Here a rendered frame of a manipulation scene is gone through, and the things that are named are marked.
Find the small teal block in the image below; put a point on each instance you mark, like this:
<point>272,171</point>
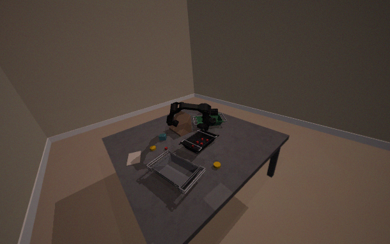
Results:
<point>162,137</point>

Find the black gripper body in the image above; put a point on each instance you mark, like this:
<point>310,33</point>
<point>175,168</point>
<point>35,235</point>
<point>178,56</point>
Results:
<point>203,125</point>

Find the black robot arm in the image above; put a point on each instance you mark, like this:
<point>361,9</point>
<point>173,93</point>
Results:
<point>202,108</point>

